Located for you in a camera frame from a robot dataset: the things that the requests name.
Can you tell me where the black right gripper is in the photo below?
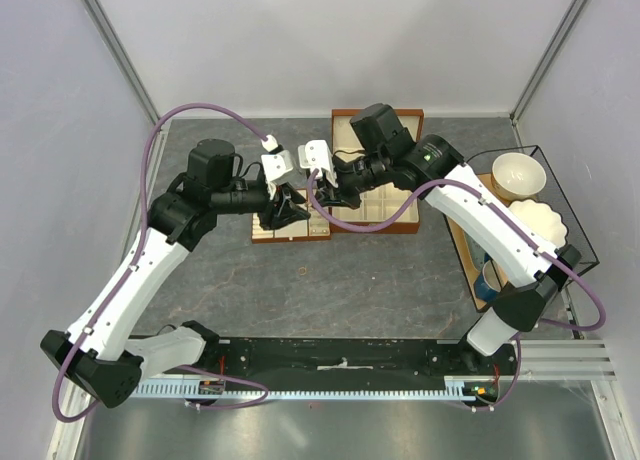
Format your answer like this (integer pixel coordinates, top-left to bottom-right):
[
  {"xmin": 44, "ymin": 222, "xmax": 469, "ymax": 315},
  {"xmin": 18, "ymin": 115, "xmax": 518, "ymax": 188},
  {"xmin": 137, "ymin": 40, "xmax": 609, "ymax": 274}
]
[{"xmin": 312, "ymin": 150, "xmax": 390, "ymax": 211}]

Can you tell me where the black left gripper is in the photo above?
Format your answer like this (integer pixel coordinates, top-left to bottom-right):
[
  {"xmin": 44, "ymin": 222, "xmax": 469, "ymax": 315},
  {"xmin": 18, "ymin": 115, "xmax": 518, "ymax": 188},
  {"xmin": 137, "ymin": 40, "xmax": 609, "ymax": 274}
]
[{"xmin": 212, "ymin": 180, "xmax": 311, "ymax": 231}]

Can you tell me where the small brown jewelry tray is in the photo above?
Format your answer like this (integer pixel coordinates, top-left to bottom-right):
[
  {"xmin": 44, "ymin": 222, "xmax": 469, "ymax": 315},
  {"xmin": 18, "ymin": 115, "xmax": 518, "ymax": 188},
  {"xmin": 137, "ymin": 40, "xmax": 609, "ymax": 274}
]
[{"xmin": 251, "ymin": 189, "xmax": 331, "ymax": 244}]

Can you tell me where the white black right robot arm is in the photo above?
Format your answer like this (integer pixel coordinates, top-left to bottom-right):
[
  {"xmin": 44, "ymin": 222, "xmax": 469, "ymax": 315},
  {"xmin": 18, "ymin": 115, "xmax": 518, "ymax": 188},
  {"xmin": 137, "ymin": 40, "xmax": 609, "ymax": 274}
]
[{"xmin": 298, "ymin": 103, "xmax": 581, "ymax": 374}]

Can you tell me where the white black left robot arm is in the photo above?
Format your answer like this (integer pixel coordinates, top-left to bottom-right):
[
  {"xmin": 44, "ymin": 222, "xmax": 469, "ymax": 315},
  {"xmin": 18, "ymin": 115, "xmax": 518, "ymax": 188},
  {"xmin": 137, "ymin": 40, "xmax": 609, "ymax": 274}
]
[{"xmin": 41, "ymin": 138, "xmax": 310, "ymax": 408}]

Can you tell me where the large brown jewelry box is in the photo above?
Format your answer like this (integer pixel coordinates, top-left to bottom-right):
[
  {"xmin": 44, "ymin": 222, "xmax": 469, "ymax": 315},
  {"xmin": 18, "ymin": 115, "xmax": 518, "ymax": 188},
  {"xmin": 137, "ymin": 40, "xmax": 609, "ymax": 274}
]
[{"xmin": 330, "ymin": 109, "xmax": 424, "ymax": 234}]

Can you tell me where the wooden rack base board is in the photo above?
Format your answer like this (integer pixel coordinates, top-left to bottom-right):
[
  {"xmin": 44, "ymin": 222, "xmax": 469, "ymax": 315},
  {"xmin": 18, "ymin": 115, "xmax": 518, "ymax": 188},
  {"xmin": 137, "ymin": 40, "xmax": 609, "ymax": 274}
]
[{"xmin": 444, "ymin": 172, "xmax": 576, "ymax": 314}]

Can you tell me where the light blue oblong plate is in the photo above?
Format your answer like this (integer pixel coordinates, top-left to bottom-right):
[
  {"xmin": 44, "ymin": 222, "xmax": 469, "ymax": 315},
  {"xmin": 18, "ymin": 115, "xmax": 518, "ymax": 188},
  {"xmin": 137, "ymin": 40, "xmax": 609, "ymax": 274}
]
[{"xmin": 464, "ymin": 233, "xmax": 490, "ymax": 273}]

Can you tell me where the blue cup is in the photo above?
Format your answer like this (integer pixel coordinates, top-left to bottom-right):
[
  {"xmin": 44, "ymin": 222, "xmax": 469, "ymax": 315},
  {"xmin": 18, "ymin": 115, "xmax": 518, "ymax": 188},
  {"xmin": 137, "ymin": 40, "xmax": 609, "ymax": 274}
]
[{"xmin": 473, "ymin": 260, "xmax": 503, "ymax": 303}]

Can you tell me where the white bowl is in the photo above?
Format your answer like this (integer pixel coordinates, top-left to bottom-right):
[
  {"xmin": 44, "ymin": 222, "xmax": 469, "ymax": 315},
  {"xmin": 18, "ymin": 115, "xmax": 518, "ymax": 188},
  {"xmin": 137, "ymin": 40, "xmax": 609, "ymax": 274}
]
[{"xmin": 491, "ymin": 152, "xmax": 547, "ymax": 201}]

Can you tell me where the white scalloped dish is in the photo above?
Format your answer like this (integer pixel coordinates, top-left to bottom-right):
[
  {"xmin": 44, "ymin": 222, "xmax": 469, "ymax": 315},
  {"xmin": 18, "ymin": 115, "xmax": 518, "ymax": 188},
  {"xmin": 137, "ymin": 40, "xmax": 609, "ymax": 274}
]
[{"xmin": 509, "ymin": 199, "xmax": 568, "ymax": 248}]

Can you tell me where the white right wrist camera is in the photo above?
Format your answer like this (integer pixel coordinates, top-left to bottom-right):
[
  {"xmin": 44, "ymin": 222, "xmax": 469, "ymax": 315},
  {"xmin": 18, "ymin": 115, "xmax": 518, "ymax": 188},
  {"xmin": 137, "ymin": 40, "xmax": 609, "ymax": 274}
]
[{"xmin": 298, "ymin": 140, "xmax": 338, "ymax": 187}]

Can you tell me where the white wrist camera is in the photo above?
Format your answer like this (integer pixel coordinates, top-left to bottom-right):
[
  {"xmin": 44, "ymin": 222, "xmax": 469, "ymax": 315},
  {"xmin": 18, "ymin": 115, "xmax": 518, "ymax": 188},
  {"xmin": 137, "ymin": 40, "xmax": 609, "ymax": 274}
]
[
  {"xmin": 261, "ymin": 135, "xmax": 296, "ymax": 185},
  {"xmin": 298, "ymin": 140, "xmax": 338, "ymax": 187}
]

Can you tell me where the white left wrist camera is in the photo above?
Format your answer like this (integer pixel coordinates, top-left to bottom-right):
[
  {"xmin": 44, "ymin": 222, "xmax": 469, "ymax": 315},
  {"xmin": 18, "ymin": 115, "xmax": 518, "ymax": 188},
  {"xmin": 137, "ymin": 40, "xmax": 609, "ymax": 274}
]
[{"xmin": 261, "ymin": 135, "xmax": 296, "ymax": 185}]

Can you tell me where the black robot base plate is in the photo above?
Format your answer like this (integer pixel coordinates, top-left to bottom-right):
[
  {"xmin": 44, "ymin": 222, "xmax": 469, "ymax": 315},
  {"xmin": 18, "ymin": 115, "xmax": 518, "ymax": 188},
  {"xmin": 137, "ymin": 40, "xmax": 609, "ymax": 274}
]
[{"xmin": 195, "ymin": 337, "xmax": 517, "ymax": 389}]

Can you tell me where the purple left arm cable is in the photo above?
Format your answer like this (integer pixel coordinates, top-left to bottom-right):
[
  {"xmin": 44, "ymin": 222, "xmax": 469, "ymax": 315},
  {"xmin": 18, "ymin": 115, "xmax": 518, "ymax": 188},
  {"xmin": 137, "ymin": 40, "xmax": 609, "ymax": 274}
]
[{"xmin": 52, "ymin": 102, "xmax": 271, "ymax": 422}]

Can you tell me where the light blue cable duct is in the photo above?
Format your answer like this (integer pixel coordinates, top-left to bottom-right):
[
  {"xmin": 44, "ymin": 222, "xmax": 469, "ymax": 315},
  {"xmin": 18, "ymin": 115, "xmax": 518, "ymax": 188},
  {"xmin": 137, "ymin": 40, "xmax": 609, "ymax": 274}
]
[{"xmin": 131, "ymin": 374, "xmax": 475, "ymax": 401}]

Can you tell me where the left aluminium frame post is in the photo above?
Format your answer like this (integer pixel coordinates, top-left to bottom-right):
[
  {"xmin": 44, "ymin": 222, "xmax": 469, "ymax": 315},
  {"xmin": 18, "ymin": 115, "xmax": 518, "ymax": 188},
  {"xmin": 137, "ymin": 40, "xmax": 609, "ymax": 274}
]
[{"xmin": 80, "ymin": 0, "xmax": 160, "ymax": 124}]

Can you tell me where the aluminium frame post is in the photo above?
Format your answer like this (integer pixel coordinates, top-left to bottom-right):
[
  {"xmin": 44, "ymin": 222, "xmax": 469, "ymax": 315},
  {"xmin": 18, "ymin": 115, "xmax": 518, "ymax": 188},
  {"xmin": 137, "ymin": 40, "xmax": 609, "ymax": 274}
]
[
  {"xmin": 80, "ymin": 0, "xmax": 160, "ymax": 124},
  {"xmin": 509, "ymin": 0, "xmax": 591, "ymax": 127}
]

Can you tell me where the right aluminium frame post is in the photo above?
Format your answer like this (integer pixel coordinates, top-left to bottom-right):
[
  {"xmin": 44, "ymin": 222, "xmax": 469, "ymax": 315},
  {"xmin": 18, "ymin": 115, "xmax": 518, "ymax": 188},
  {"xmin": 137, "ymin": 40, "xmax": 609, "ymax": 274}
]
[{"xmin": 509, "ymin": 0, "xmax": 591, "ymax": 127}]

